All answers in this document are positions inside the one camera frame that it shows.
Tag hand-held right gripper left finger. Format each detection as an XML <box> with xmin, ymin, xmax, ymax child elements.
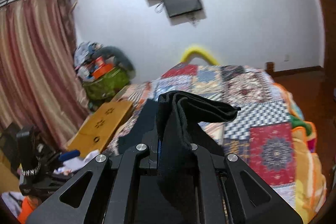
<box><xmin>26</xmin><ymin>98</ymin><xmax>163</xmax><ymax>224</ymax></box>

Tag black monitor cables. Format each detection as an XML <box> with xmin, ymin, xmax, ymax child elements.
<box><xmin>154</xmin><ymin>0</ymin><xmax>199</xmax><ymax>27</ymax></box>

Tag small black monitor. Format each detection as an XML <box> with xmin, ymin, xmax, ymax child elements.
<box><xmin>161</xmin><ymin>0</ymin><xmax>203</xmax><ymax>18</ymax></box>

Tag wooden wardrobe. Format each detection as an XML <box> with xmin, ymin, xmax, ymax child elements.
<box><xmin>299</xmin><ymin>0</ymin><xmax>336</xmax><ymax>109</ymax></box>

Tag orange cloth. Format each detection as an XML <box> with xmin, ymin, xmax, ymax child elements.
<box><xmin>17</xmin><ymin>196</ymin><xmax>43</xmax><ymax>224</ymax></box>

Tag orange box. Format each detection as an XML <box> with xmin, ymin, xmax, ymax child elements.
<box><xmin>90</xmin><ymin>56</ymin><xmax>116</xmax><ymax>78</ymax></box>

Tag patchwork blanket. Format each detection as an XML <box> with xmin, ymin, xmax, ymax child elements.
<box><xmin>105</xmin><ymin>63</ymin><xmax>305</xmax><ymax>203</ymax></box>

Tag grey long pillow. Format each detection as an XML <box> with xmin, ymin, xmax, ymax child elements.
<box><xmin>98</xmin><ymin>46</ymin><xmax>136</xmax><ymax>78</ymax></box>

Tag striped pink curtain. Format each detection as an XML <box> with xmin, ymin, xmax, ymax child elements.
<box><xmin>0</xmin><ymin>0</ymin><xmax>90</xmax><ymax>140</ymax></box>

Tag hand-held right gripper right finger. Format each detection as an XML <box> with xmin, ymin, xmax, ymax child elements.
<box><xmin>192</xmin><ymin>143</ymin><xmax>303</xmax><ymax>224</ymax></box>

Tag yellow foam tube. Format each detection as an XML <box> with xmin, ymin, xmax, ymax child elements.
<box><xmin>180</xmin><ymin>43</ymin><xmax>221</xmax><ymax>66</ymax></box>

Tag pile of clothes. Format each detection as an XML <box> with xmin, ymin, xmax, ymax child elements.
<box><xmin>73</xmin><ymin>42</ymin><xmax>102</xmax><ymax>70</ymax></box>

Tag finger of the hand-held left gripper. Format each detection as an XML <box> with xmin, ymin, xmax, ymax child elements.
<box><xmin>58</xmin><ymin>149</ymin><xmax>81</xmax><ymax>162</ymax></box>

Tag white paper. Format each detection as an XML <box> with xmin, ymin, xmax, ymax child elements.
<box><xmin>56</xmin><ymin>150</ymin><xmax>99</xmax><ymax>175</ymax></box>

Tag orange fleece blanket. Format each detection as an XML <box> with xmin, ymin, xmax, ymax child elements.
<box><xmin>273</xmin><ymin>82</ymin><xmax>328</xmax><ymax>217</ymax></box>

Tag wooden bed post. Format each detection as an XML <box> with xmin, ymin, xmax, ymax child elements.
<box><xmin>264</xmin><ymin>61</ymin><xmax>275</xmax><ymax>77</ymax></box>

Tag black pants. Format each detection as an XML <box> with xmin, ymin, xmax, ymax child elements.
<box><xmin>117</xmin><ymin>91</ymin><xmax>242</xmax><ymax>217</ymax></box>

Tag wooden lap desk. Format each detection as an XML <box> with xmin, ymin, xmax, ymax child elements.
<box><xmin>66</xmin><ymin>100</ymin><xmax>133</xmax><ymax>157</ymax></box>

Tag green fabric bag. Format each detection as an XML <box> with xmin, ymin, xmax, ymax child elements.
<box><xmin>82</xmin><ymin>68</ymin><xmax>131</xmax><ymax>102</ymax></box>

